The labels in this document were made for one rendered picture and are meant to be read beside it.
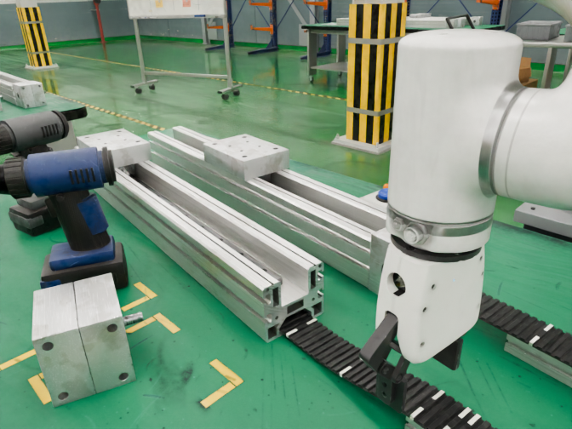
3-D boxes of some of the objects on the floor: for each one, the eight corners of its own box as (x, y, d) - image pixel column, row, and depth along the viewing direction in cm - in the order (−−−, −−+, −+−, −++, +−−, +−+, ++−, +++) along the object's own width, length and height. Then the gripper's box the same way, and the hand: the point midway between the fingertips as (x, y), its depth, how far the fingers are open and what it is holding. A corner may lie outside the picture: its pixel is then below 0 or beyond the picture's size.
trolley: (590, 160, 349) (628, 12, 306) (584, 184, 308) (627, 17, 265) (450, 141, 402) (466, 13, 359) (429, 159, 361) (444, 17, 318)
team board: (130, 94, 641) (102, -72, 558) (154, 88, 682) (132, -68, 599) (224, 101, 580) (208, -83, 497) (244, 94, 621) (232, -78, 538)
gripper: (458, 186, 47) (438, 327, 55) (330, 242, 38) (328, 403, 45) (532, 210, 42) (500, 363, 49) (405, 281, 32) (388, 456, 40)
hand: (419, 372), depth 47 cm, fingers open, 8 cm apart
